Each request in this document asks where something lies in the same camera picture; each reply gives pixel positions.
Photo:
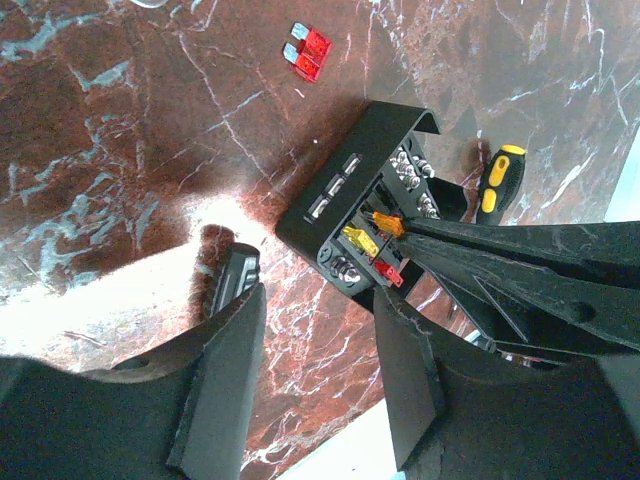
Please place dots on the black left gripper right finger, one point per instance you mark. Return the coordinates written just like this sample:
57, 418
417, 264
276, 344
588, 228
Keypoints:
458, 412

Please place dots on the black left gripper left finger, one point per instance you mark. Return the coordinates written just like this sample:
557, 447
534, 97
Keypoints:
178, 411

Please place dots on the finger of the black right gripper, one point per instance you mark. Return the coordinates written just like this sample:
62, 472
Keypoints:
515, 303
604, 253

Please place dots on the orange blade fuse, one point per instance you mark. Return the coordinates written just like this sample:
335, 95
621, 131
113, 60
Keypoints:
389, 224

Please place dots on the black fuse box base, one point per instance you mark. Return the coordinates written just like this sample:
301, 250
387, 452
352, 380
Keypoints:
379, 167

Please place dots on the red fuse in box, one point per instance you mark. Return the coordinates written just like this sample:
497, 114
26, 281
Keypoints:
388, 272

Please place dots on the yellow fuse in box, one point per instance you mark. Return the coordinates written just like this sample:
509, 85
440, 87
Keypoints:
360, 239

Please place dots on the red blade fuse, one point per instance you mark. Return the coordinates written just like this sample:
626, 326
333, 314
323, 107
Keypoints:
308, 56

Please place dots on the yellow black handle screwdriver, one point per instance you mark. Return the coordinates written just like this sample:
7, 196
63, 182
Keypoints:
500, 183

